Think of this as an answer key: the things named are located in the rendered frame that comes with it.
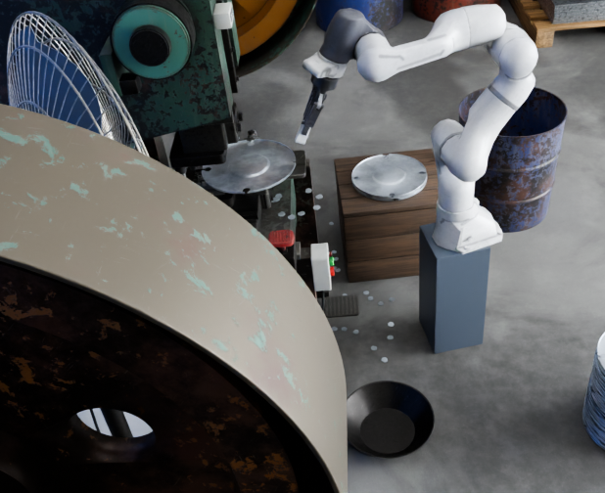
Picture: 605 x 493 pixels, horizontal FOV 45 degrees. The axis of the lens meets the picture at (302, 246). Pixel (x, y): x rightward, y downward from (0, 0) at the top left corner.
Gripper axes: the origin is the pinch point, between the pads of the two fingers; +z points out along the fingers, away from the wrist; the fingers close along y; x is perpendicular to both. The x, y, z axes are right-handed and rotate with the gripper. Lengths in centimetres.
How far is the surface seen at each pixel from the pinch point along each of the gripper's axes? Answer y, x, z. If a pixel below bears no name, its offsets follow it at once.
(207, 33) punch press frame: -19.0, 35.2, -29.0
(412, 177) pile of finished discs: 45, -56, 30
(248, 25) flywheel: 35.3, 21.5, -11.8
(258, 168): -2.6, 9.2, 14.6
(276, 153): 6.2, 4.2, 12.9
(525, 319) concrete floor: 1, -104, 49
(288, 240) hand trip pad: -34.6, 0.6, 13.8
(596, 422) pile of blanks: -53, -106, 38
